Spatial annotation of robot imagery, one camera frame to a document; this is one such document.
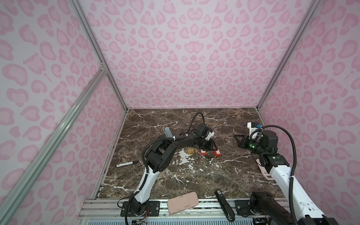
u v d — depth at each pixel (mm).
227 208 704
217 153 917
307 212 400
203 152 924
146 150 503
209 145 841
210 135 899
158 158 565
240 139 705
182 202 745
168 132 1007
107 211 737
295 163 527
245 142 680
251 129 698
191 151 935
